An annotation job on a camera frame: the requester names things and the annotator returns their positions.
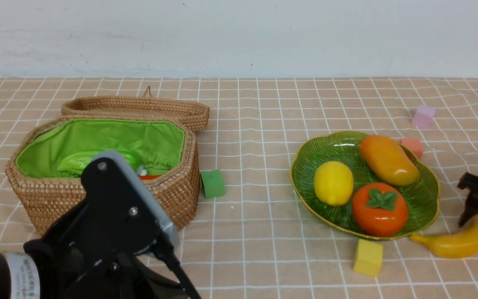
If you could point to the yellow plastic banana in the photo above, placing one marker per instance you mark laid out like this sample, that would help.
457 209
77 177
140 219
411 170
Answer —
458 245

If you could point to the orange plastic persimmon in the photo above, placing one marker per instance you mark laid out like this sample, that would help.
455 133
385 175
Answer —
379 210

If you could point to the orange plastic mango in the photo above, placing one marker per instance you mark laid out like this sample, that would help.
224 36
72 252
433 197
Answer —
388 161

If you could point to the yellow plastic lemon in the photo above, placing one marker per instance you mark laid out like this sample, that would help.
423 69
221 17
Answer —
333 183

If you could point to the green plastic cucumber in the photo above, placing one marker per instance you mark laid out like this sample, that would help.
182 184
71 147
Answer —
73 164

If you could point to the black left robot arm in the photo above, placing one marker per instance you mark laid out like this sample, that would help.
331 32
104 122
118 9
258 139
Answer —
41 272

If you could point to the green glass leaf plate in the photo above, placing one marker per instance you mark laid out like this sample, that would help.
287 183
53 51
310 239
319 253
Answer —
423 197

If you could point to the red foam cube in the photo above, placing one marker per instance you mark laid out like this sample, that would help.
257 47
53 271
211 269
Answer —
414 145

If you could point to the pink foam cube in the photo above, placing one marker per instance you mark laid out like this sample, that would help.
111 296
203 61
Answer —
423 117

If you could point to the yellow foam cube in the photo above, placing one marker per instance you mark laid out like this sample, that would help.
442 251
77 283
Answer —
368 258

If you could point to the green foam cube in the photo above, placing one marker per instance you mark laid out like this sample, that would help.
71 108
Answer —
213 184

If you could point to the wicker basket lid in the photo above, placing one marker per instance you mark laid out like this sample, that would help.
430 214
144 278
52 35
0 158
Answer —
191 114

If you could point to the woven wicker basket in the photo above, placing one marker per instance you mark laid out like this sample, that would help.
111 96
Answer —
168 149

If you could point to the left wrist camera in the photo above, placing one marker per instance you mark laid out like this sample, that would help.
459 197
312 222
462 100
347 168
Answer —
129 203

